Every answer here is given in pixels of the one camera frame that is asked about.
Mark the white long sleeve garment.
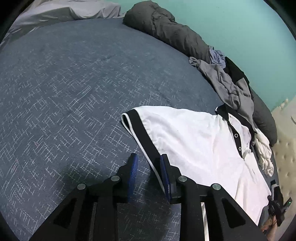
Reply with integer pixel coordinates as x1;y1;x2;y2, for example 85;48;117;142
254;128;274;177

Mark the white polo shirt black collar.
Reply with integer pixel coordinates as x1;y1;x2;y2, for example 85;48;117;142
120;105;272;241

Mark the person right hand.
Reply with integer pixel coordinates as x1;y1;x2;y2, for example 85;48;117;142
260;216;278;241

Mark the cream tufted headboard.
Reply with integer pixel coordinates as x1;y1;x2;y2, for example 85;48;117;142
272;98;295;218

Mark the grey sweatshirt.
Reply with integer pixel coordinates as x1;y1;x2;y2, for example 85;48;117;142
189;57;255;128

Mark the blue-grey bed sheet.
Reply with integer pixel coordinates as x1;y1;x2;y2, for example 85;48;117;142
0;17;282;241

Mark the black garment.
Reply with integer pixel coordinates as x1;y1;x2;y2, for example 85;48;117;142
224;57;250;88

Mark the blue-purple crumpled garment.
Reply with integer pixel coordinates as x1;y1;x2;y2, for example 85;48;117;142
209;46;226;69

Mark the light grey satin blanket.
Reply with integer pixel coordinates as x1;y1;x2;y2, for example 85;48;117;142
1;1;124;49

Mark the dark grey rolled duvet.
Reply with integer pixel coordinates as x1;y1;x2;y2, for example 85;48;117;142
123;1;278;146

